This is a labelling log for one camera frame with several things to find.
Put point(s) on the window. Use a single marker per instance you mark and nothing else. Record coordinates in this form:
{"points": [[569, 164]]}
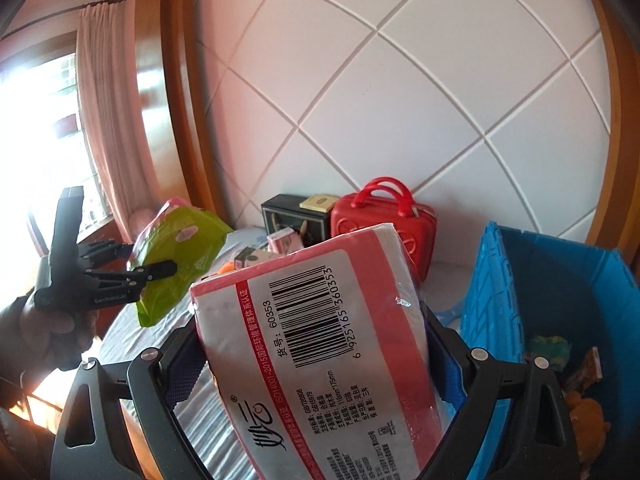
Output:
{"points": [[45, 150]]}

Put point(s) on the blue plastic crate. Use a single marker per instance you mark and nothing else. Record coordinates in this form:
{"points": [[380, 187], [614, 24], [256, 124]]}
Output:
{"points": [[550, 280]]}

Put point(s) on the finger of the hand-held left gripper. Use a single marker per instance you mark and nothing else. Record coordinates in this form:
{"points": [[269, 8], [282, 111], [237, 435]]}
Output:
{"points": [[105, 252], [125, 280]]}

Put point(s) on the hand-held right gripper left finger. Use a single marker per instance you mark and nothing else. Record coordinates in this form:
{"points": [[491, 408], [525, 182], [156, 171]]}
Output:
{"points": [[187, 375]]}

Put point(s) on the pale yellow flat box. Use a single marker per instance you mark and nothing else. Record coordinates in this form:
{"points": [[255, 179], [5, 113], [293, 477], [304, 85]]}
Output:
{"points": [[317, 204]]}

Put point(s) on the grey striped bed sheet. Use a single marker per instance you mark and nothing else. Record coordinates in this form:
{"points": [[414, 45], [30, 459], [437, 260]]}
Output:
{"points": [[145, 340]]}

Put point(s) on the green pink plastic packet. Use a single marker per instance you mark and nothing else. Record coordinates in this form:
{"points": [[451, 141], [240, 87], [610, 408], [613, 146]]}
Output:
{"points": [[185, 240]]}

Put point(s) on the white padded headboard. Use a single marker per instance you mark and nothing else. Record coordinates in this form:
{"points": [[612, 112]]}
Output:
{"points": [[400, 85]]}

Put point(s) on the pink patterned packet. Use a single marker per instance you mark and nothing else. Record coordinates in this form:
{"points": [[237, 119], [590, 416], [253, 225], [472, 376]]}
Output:
{"points": [[285, 242]]}

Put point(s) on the dark framed box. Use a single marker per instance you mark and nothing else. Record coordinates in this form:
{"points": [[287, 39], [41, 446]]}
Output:
{"points": [[280, 215]]}

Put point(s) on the pink pig plush orange dress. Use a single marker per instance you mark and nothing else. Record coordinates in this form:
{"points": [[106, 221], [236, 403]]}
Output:
{"points": [[227, 266]]}

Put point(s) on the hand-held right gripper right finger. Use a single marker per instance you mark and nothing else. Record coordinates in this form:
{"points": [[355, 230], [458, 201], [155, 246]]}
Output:
{"points": [[452, 375]]}

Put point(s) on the small red suitcase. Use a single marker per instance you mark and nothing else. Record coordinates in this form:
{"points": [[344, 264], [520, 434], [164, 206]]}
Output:
{"points": [[360, 215]]}

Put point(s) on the person's left hand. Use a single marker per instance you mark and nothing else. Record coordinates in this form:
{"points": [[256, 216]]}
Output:
{"points": [[60, 340]]}

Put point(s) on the orange soft toy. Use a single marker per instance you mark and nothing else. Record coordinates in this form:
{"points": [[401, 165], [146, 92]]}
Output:
{"points": [[590, 420]]}

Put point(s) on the pink translucent plastic bag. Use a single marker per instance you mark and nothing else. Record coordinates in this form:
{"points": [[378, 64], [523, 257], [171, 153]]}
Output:
{"points": [[139, 220]]}

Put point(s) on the blue plastic hanger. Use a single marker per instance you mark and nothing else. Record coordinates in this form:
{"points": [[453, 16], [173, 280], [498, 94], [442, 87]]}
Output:
{"points": [[452, 312]]}

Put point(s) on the pink tissue pack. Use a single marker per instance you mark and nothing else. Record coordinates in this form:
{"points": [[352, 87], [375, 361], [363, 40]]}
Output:
{"points": [[325, 335]]}

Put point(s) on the pink curtain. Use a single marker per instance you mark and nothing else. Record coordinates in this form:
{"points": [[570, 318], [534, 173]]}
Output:
{"points": [[115, 135]]}

